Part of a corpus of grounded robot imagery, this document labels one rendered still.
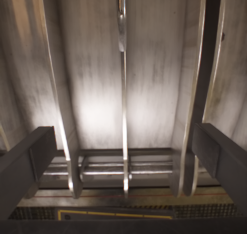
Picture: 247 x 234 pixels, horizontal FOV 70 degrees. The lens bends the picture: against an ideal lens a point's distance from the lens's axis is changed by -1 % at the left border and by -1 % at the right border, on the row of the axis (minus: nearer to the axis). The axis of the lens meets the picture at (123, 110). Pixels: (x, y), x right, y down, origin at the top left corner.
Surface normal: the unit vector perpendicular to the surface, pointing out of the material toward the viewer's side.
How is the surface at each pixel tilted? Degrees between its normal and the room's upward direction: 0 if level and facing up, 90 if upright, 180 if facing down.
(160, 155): 24
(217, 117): 13
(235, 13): 2
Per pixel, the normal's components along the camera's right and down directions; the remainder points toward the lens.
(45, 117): 0.00, 0.49
